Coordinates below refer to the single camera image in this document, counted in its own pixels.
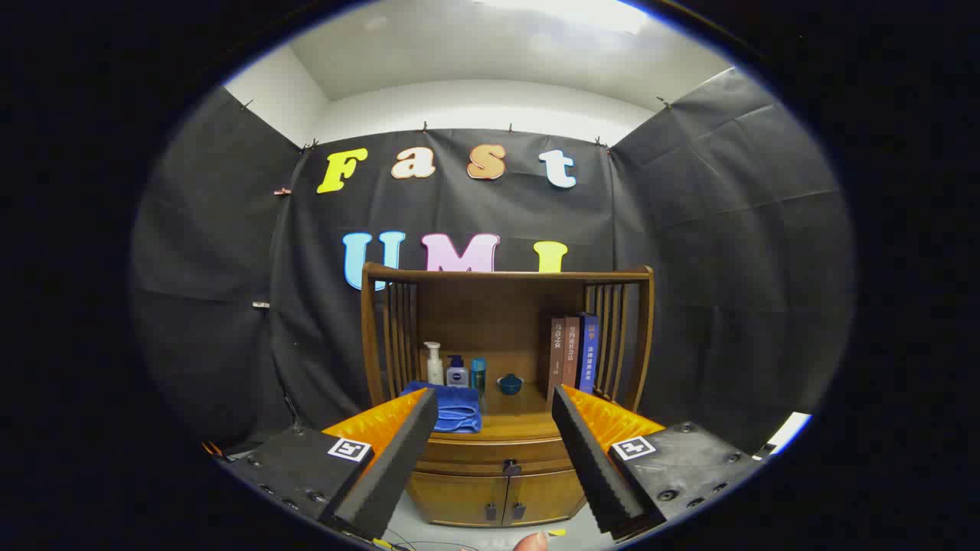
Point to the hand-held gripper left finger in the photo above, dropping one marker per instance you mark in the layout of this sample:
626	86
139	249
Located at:
398	459

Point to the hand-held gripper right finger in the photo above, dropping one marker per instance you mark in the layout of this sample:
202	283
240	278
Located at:
589	459

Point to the wooden drawer with black knob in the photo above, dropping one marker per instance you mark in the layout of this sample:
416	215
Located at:
490	453

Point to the wooden cabinet door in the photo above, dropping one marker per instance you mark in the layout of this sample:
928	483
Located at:
547	497
455	497

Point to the wooden countertop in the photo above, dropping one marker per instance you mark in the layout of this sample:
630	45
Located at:
521	415

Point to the wooden cabinet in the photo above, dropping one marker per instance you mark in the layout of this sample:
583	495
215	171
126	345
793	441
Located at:
490	321

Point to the blue folded towel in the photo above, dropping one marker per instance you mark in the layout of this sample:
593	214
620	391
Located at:
455	409

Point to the white pump bottle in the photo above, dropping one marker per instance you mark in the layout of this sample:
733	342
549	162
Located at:
434	369

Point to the white bottle with blue cap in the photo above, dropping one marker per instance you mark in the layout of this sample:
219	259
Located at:
457	375

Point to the blue book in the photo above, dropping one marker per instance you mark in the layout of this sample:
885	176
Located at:
588	352

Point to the dark brown book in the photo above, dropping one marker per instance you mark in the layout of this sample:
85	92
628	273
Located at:
556	356

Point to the reddish brown book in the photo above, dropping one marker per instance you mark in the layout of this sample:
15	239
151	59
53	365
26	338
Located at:
571	352

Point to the blue lidded teacup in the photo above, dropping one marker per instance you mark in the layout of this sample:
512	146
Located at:
510	385

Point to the teal slim bottle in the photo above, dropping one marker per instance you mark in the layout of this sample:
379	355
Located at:
478	376

